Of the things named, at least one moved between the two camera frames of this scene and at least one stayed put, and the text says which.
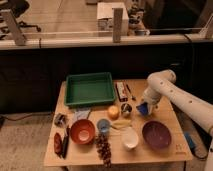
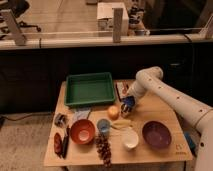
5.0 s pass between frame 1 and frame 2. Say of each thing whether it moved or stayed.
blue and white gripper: moved
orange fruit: stayed
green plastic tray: stayed
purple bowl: stayed
